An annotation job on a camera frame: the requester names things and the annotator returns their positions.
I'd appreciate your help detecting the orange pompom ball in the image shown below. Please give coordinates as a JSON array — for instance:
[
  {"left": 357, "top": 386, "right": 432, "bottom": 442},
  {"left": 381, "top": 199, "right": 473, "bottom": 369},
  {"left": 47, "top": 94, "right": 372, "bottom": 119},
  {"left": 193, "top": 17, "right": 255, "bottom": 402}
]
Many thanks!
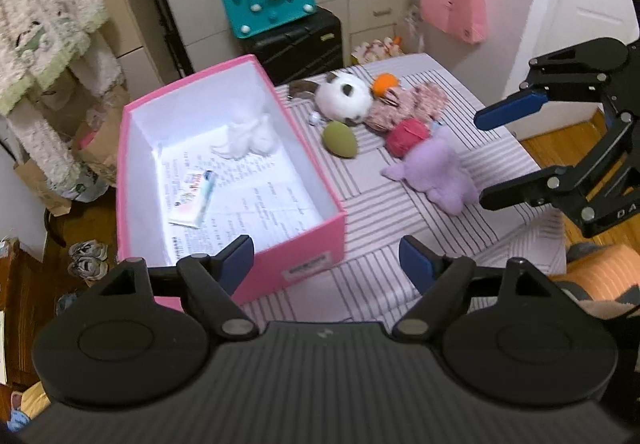
[{"left": 372, "top": 74, "right": 402, "bottom": 97}]

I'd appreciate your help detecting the purple plush toy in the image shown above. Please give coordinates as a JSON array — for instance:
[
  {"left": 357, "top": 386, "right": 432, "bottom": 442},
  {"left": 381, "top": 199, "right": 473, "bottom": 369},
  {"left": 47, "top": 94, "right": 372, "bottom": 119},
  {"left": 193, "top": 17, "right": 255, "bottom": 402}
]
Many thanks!
[{"left": 381, "top": 126, "right": 482, "bottom": 215}]

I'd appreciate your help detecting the red yarn ball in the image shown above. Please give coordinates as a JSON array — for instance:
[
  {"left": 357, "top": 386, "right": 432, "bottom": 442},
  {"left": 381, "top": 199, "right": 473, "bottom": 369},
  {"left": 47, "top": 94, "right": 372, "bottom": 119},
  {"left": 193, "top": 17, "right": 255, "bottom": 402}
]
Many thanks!
[{"left": 385, "top": 119, "right": 430, "bottom": 159}]

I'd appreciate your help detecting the grey sneaker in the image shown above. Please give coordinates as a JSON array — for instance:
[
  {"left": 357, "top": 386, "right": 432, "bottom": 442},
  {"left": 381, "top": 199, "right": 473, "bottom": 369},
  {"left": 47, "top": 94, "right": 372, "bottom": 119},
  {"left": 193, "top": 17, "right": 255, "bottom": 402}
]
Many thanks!
[
  {"left": 68, "top": 240, "right": 108, "bottom": 261},
  {"left": 67, "top": 257, "right": 108, "bottom": 281}
]

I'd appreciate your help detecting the cream fluffy coat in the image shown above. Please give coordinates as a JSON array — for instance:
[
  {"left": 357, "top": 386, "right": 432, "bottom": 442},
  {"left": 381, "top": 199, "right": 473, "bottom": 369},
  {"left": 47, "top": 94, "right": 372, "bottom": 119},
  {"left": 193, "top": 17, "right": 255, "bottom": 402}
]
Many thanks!
[{"left": 0, "top": 0, "right": 123, "bottom": 195}]

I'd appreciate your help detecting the black suitcase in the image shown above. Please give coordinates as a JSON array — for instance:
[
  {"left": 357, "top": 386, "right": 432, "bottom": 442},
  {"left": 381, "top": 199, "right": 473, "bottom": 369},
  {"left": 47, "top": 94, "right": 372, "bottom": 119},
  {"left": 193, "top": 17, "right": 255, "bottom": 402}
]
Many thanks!
[{"left": 248, "top": 6, "right": 344, "bottom": 87}]

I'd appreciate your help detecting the clear plastic wrapper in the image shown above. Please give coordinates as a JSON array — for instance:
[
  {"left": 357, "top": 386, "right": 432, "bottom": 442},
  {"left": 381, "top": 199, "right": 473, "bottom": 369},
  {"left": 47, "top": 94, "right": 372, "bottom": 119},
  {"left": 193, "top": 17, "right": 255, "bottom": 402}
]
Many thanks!
[{"left": 404, "top": 8, "right": 427, "bottom": 55}]

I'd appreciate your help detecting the pink knitted plush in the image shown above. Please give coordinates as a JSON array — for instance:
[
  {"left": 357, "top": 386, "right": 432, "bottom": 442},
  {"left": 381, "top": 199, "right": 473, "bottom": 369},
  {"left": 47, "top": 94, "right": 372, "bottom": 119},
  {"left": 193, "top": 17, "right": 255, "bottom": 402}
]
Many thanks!
[{"left": 365, "top": 82, "right": 448, "bottom": 132}]

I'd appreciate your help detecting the brown plush keychain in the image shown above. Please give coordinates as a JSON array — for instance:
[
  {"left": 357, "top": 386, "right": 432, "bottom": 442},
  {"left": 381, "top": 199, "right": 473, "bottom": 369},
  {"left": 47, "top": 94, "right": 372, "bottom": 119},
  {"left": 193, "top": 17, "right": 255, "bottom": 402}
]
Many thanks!
[{"left": 288, "top": 80, "right": 321, "bottom": 100}]

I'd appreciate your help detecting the orange striped cloth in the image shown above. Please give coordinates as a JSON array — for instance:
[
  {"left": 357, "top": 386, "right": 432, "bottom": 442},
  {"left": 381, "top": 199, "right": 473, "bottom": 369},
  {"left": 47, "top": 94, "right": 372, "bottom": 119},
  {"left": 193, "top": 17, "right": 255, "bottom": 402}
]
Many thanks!
[{"left": 550, "top": 244, "right": 640, "bottom": 321}]

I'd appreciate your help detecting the white brown plush cat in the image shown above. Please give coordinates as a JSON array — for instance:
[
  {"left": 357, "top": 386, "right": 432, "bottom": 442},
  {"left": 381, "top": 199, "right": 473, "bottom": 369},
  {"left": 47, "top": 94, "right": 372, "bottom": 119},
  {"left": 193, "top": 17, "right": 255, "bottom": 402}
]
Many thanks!
[{"left": 314, "top": 74, "right": 375, "bottom": 125}]

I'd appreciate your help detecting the white cream tube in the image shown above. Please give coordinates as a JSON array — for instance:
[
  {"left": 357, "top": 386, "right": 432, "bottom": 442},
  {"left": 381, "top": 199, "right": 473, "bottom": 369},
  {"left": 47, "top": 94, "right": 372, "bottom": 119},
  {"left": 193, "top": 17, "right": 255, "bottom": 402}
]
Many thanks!
[{"left": 168, "top": 170, "right": 217, "bottom": 228}]

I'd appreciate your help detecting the white fluffy plush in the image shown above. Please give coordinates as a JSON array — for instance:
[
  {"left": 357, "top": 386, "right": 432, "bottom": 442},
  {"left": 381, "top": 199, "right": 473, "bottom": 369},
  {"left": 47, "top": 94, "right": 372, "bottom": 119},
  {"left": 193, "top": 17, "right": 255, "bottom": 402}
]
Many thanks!
[{"left": 210, "top": 116, "right": 281, "bottom": 159}]

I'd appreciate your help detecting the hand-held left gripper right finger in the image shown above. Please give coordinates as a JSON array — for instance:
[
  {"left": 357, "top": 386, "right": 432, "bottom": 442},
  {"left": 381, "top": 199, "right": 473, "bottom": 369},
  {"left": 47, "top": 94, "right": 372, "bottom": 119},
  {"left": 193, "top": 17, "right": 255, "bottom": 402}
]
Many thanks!
[{"left": 391, "top": 235, "right": 562, "bottom": 342}]

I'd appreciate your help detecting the floral gift bag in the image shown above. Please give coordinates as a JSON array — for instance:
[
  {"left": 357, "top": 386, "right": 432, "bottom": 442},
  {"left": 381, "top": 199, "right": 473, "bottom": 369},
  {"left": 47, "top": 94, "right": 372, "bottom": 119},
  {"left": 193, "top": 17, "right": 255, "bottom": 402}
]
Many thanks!
[{"left": 350, "top": 36, "right": 406, "bottom": 65}]

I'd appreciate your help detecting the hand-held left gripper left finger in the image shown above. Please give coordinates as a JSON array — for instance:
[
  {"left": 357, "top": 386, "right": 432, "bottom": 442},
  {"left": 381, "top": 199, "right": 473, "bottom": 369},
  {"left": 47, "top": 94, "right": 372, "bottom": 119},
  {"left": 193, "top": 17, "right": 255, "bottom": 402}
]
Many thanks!
[{"left": 90, "top": 235, "right": 259, "bottom": 341}]

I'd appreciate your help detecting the pink storage box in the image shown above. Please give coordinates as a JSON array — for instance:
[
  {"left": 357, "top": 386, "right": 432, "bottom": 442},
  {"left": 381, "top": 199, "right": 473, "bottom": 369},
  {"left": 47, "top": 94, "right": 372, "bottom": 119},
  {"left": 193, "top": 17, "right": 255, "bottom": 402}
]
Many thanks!
[{"left": 116, "top": 54, "right": 347, "bottom": 312}]

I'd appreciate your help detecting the white door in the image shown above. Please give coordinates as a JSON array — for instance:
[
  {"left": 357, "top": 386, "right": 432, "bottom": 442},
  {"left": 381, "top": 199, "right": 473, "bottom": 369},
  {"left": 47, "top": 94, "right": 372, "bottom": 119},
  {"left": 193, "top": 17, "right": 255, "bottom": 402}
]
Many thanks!
[{"left": 505, "top": 0, "right": 640, "bottom": 92}]

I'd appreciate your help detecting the printed paper sheet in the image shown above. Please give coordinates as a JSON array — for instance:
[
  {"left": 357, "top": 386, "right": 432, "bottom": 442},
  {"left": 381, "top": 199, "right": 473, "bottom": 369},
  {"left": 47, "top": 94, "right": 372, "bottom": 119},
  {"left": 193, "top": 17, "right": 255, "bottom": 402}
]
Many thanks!
[{"left": 159, "top": 129, "right": 323, "bottom": 257}]

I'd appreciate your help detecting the brown paper bag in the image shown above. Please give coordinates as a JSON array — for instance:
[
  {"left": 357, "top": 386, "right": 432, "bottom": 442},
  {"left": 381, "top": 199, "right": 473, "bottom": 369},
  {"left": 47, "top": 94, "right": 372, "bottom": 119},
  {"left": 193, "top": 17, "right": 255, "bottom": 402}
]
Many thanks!
[{"left": 12, "top": 84, "right": 132, "bottom": 217}]

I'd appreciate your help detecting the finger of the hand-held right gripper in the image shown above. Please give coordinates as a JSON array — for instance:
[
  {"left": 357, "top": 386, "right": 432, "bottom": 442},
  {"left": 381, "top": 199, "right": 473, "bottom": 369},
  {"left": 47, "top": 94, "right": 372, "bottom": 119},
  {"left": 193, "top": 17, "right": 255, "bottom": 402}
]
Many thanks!
[
  {"left": 479, "top": 165, "right": 601, "bottom": 225},
  {"left": 473, "top": 38, "right": 633, "bottom": 131}
]

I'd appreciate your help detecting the green egg sponge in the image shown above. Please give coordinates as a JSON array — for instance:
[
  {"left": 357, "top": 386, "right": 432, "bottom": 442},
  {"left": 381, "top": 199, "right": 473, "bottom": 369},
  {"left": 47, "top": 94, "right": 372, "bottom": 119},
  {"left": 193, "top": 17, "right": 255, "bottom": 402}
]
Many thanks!
[{"left": 322, "top": 121, "right": 359, "bottom": 156}]

